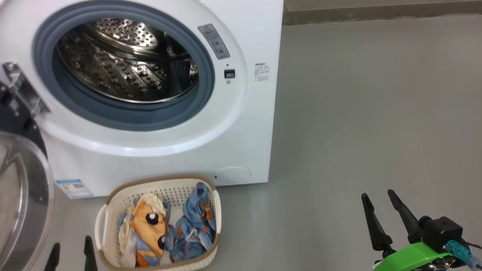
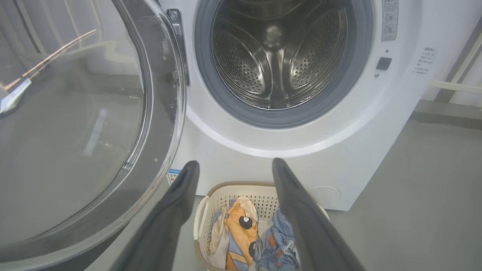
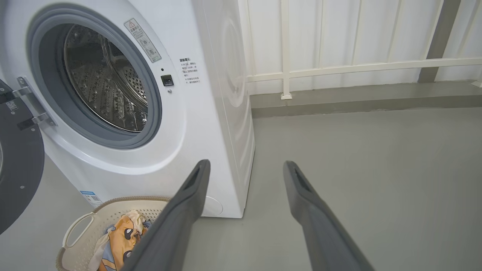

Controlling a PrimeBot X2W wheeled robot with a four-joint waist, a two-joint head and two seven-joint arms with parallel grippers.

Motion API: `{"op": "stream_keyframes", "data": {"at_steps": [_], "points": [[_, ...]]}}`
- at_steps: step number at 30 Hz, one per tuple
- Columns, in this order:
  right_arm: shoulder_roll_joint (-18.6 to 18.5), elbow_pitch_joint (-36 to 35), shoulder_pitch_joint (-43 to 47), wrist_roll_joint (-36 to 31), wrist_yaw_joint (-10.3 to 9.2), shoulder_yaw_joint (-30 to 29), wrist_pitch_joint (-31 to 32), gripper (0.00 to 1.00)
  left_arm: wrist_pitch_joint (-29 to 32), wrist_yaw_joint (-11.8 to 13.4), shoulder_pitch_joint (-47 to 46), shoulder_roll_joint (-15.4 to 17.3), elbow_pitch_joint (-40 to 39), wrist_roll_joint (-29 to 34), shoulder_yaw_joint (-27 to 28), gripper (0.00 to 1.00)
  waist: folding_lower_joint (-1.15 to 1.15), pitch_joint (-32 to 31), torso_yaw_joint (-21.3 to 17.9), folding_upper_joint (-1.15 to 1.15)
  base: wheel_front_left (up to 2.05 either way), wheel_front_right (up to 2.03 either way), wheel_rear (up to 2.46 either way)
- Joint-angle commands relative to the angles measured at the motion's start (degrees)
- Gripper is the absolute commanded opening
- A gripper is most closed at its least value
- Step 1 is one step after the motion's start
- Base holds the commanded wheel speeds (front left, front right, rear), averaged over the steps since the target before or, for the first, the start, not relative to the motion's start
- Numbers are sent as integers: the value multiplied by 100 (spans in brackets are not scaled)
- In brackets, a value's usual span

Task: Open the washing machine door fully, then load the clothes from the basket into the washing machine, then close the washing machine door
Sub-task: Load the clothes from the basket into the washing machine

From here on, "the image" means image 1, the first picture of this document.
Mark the white front-load washing machine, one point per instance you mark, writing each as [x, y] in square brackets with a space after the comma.
[244, 131]

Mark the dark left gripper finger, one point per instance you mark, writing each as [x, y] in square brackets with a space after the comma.
[90, 258]
[53, 259]

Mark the black-rimmed glass washer door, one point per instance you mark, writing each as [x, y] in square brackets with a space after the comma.
[22, 195]

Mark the round white filter cover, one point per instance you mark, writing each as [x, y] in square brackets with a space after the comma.
[233, 175]

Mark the chrome washer door hinge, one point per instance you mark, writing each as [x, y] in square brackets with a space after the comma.
[22, 90]

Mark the orange and cream cartoon garment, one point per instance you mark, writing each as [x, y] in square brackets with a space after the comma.
[148, 233]

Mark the grey warning sticker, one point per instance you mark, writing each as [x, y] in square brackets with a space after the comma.
[214, 41]

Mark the steel washer drum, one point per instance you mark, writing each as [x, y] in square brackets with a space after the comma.
[124, 71]

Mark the cream basket with brown rim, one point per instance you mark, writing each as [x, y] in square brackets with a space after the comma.
[165, 190]

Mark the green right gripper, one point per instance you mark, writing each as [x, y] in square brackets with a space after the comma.
[410, 259]

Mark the grey rubber door seal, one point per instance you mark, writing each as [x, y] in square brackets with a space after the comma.
[207, 81]

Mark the blue energy label sticker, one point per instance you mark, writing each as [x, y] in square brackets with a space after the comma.
[74, 188]

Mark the teal right camera connector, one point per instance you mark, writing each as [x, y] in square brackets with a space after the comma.
[457, 249]

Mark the blue printed denim garment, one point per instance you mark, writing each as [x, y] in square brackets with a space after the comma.
[196, 226]

